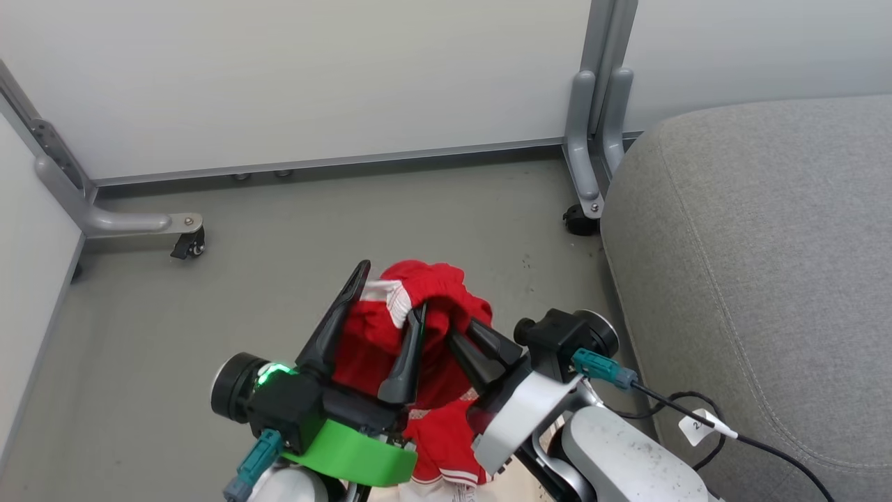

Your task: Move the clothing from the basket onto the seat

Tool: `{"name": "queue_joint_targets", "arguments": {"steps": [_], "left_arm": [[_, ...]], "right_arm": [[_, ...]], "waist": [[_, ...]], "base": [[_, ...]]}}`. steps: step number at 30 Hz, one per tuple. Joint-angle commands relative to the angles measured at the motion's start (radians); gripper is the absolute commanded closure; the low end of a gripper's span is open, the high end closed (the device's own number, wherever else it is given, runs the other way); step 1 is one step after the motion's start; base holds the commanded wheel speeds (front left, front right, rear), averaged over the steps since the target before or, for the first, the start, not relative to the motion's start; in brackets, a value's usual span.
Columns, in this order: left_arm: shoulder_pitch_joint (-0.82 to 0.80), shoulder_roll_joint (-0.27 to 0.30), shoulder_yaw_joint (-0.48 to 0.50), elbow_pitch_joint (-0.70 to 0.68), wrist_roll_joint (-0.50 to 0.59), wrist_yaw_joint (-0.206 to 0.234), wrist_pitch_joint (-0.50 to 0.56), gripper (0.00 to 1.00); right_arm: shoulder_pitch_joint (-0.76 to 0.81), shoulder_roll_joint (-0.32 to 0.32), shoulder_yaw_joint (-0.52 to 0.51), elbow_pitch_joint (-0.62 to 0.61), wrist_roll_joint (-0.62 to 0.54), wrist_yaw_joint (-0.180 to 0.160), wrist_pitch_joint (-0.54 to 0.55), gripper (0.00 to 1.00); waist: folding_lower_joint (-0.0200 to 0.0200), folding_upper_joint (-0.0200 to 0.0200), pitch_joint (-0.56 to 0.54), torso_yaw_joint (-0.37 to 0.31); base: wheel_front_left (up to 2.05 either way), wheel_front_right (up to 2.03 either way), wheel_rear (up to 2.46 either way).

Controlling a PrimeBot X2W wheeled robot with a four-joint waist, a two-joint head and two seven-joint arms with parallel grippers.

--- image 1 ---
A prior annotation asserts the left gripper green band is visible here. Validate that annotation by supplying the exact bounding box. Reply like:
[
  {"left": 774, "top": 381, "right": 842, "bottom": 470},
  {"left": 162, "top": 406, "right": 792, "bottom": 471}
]
[{"left": 282, "top": 260, "right": 428, "bottom": 487}]

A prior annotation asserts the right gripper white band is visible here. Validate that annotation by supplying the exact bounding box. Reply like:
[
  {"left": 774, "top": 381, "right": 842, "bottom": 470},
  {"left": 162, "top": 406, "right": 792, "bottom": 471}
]
[{"left": 447, "top": 319, "right": 583, "bottom": 476}]

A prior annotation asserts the red and white clothing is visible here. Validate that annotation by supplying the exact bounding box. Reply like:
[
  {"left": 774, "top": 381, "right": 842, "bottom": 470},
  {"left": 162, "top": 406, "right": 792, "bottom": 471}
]
[{"left": 333, "top": 260, "right": 495, "bottom": 487}]

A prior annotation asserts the black round caster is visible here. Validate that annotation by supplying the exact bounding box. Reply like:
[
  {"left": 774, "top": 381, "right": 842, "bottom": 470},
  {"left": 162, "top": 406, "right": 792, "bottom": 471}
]
[{"left": 562, "top": 203, "right": 602, "bottom": 237}]

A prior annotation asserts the grey fabric sofa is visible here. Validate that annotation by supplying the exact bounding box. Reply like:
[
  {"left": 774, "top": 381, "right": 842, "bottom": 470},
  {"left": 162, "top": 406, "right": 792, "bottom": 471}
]
[{"left": 600, "top": 94, "right": 892, "bottom": 502}]

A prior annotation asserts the black cable teal plug right arm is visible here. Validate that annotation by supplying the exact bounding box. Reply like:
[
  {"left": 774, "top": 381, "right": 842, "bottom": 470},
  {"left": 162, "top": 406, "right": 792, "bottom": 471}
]
[{"left": 571, "top": 348, "right": 837, "bottom": 502}]

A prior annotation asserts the cable teal plug left arm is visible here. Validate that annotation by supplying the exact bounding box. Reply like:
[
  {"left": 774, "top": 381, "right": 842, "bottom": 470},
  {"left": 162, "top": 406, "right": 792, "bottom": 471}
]
[{"left": 222, "top": 428, "right": 284, "bottom": 502}]

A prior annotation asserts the grey partition bottom rail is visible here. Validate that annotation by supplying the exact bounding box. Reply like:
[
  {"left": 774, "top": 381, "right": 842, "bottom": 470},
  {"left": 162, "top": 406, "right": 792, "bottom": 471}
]
[{"left": 91, "top": 131, "right": 643, "bottom": 188}]

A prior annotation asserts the black caster silver bracket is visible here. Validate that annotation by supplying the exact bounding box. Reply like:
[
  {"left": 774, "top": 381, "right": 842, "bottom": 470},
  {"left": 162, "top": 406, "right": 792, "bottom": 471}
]
[{"left": 170, "top": 227, "right": 207, "bottom": 261}]

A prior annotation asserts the white cable label tag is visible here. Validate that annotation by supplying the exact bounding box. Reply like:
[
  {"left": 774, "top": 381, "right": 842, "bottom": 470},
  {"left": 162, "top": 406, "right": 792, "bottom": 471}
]
[{"left": 678, "top": 408, "right": 738, "bottom": 447}]

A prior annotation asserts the grey double partition post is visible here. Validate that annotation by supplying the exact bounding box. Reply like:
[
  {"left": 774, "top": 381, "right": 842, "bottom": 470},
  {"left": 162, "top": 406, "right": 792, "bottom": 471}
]
[{"left": 562, "top": 0, "right": 639, "bottom": 220}]

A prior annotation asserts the grey partition post long foot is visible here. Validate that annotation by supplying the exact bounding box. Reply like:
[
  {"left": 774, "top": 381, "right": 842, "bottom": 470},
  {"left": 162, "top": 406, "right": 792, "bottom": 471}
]
[{"left": 0, "top": 59, "right": 204, "bottom": 238}]

